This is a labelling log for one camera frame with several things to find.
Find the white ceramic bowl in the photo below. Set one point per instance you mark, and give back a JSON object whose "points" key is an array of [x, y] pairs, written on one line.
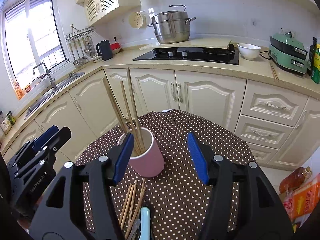
{"points": [[249, 51]]}

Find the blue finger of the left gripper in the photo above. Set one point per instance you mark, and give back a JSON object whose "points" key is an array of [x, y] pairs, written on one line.
{"points": [[56, 138], [40, 142]]}

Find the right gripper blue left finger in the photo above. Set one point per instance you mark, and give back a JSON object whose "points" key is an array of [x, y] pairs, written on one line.
{"points": [[123, 154]]}

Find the window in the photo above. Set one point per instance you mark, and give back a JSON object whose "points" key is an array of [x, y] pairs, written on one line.
{"points": [[31, 36]]}

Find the cooking oil jug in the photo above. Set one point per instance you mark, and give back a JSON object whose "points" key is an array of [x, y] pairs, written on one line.
{"points": [[295, 179]]}

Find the round perforated steamer plate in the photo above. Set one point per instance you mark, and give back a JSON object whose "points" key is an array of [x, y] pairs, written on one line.
{"points": [[137, 20]]}

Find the dark oil bottle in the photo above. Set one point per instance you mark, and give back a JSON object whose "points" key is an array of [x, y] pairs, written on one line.
{"points": [[311, 56]]}

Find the stainless steel sink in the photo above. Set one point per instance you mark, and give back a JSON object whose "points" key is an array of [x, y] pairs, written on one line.
{"points": [[52, 92]]}

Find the green bottle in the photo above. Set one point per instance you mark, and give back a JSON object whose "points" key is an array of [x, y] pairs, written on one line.
{"points": [[315, 75]]}

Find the pink utensil holder cup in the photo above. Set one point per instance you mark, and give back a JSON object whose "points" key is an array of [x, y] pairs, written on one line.
{"points": [[151, 162]]}

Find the brown polka dot tablecloth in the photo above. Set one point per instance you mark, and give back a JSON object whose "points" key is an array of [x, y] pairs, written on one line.
{"points": [[177, 199]]}

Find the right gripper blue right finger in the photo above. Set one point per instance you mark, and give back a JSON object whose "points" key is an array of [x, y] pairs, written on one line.
{"points": [[198, 158]]}

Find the black gas stove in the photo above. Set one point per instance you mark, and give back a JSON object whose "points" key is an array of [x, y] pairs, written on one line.
{"points": [[230, 55]]}

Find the green electric cooker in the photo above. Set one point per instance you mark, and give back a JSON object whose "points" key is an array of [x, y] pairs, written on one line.
{"points": [[288, 53]]}

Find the orange rice bag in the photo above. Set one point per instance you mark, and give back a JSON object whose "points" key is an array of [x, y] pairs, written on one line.
{"points": [[303, 200]]}

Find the black electric kettle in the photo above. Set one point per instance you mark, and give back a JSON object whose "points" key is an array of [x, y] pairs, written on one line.
{"points": [[104, 50]]}

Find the wooden chopstick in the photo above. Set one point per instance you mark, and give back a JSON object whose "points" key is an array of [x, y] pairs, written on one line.
{"points": [[132, 202], [125, 206], [137, 147], [115, 106], [139, 135], [137, 209]]}

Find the stainless steel steamer pot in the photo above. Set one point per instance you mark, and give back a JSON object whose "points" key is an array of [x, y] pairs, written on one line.
{"points": [[171, 26]]}

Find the hanging utensil rack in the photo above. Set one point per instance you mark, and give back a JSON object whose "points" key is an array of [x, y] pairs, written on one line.
{"points": [[81, 45]]}

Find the kitchen faucet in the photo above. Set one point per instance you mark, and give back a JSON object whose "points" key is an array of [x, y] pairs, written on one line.
{"points": [[46, 73]]}

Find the jar with white lid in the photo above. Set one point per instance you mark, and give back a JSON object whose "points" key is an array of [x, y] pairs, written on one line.
{"points": [[5, 124]]}

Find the upper left lattice cabinet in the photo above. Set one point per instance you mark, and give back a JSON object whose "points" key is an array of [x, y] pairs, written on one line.
{"points": [[102, 11]]}

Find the silver metal spoon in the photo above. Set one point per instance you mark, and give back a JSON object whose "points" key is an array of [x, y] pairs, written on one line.
{"points": [[135, 227]]}

